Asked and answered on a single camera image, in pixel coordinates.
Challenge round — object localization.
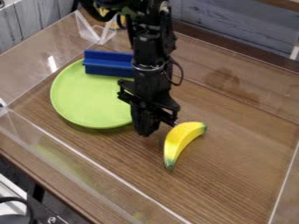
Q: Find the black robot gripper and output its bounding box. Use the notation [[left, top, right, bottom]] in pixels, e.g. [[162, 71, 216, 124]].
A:
[[118, 59, 183, 137]]

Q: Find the yellow toy banana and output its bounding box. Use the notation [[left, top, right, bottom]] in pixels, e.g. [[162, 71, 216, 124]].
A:
[[163, 122, 209, 170]]

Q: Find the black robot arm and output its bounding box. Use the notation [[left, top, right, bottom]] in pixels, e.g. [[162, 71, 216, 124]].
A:
[[79, 0, 182, 137]]

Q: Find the green round plate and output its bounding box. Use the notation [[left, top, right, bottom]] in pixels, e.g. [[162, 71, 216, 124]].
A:
[[50, 59, 133, 130]]

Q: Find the blue plastic block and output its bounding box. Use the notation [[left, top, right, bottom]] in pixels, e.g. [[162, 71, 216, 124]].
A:
[[83, 50, 134, 78]]

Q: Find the black box with knob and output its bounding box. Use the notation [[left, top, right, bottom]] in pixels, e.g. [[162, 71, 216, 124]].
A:
[[29, 198, 90, 224]]

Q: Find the clear acrylic tray enclosure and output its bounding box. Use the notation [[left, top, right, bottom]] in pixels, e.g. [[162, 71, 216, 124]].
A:
[[0, 17, 299, 224]]

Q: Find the black cable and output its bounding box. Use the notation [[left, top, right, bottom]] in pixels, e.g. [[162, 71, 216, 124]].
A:
[[0, 196, 35, 224]]

